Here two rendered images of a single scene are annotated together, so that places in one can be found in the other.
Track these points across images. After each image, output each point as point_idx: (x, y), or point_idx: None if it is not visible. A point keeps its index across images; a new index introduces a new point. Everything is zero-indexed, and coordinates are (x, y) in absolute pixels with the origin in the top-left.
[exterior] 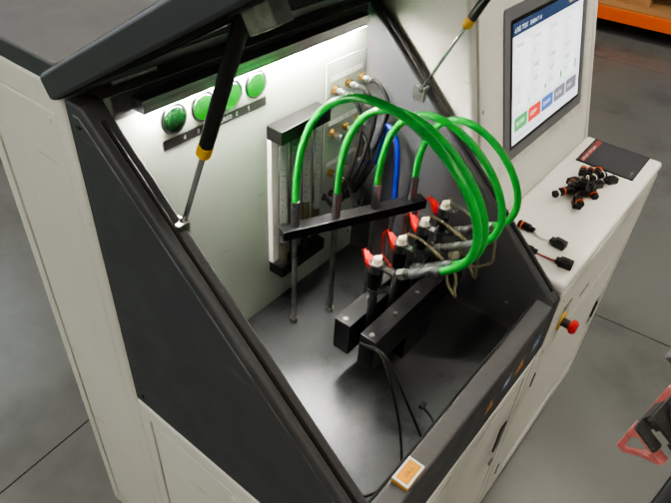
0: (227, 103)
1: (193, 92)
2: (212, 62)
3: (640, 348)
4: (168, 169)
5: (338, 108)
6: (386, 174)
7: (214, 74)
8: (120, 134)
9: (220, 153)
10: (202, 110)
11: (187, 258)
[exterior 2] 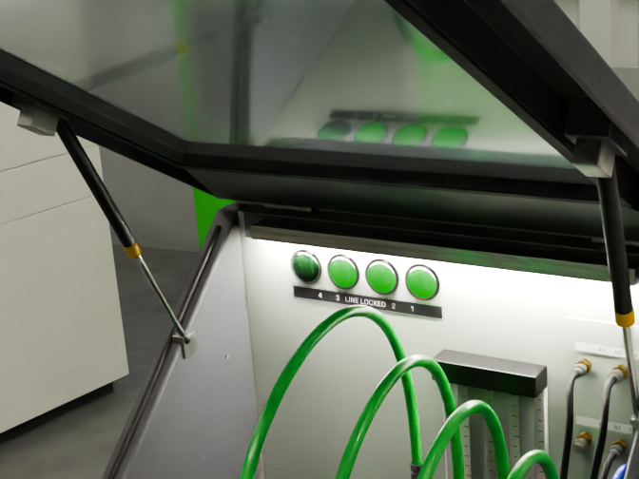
0: (101, 201)
1: (305, 241)
2: (357, 226)
3: None
4: (299, 319)
5: (601, 405)
6: None
7: (333, 235)
8: (220, 242)
9: (368, 342)
10: (335, 273)
11: (155, 365)
